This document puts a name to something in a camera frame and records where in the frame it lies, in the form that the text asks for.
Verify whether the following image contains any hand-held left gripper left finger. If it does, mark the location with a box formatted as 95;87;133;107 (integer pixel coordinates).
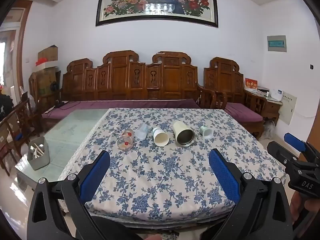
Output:
27;150;140;240

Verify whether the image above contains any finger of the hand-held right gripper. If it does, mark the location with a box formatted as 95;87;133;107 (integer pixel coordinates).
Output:
284;133;320;159
266;141;300;167

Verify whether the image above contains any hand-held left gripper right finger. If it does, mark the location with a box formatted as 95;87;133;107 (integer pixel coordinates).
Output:
209;149;294;240

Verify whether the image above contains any red flower glass cup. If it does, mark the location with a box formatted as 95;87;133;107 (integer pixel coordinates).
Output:
117;128;135;152

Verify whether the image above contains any cream steel tumbler cup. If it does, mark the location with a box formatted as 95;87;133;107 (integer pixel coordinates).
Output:
173;121;196;147

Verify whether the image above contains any clear plastic cup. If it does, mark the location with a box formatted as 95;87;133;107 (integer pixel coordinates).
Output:
135;122;150;141

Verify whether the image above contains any white paper cup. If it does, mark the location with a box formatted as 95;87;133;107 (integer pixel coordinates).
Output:
152;127;171;147

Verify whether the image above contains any person's right hand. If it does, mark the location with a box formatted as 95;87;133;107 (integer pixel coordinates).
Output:
289;191;305;225

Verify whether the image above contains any clear plastic bag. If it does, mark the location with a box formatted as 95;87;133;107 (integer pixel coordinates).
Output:
263;121;276;140

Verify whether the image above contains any wooden side table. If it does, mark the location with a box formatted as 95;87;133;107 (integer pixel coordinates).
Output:
246;90;283;126

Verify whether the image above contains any small green mug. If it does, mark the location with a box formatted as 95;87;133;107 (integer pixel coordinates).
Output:
199;125;214;140

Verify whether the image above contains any short purple seat cushion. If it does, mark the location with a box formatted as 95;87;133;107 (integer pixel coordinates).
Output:
224;102;264;123

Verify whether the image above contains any grey utensil holder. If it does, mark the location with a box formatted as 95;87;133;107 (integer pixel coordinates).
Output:
27;136;51;171

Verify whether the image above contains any blue floral tablecloth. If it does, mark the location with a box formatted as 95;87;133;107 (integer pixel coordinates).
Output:
58;107;288;223

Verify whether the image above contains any red gift box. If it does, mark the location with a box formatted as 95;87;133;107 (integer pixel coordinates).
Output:
244;78;258;91

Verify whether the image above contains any long purple seat cushion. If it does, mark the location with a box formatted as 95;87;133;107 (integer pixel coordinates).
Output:
41;99;201;119

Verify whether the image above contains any carved wooden armchair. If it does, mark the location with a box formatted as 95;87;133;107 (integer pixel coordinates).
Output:
203;57;268;139

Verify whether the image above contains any wooden chair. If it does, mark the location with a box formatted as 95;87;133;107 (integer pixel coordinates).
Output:
0;97;38;177

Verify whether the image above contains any green electrical panel box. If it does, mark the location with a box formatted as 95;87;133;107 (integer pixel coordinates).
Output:
267;35;287;53

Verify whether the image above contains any carved wooden sofa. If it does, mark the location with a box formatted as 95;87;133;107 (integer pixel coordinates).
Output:
60;50;218;111

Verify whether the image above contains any large cardboard box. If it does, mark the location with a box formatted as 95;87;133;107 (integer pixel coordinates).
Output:
29;67;61;98

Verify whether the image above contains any small cardboard box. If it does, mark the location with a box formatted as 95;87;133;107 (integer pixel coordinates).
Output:
37;45;59;62

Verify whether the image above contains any framed peacock painting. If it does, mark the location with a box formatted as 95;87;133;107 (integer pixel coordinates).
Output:
95;0;219;29

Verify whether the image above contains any white wall panel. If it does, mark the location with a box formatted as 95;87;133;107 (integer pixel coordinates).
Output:
278;91;298;126

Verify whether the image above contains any power strip with cable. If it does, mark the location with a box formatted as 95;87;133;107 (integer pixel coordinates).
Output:
45;101;69;113

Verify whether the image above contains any wooden door frame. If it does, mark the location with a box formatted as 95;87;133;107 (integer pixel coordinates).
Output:
0;0;33;101

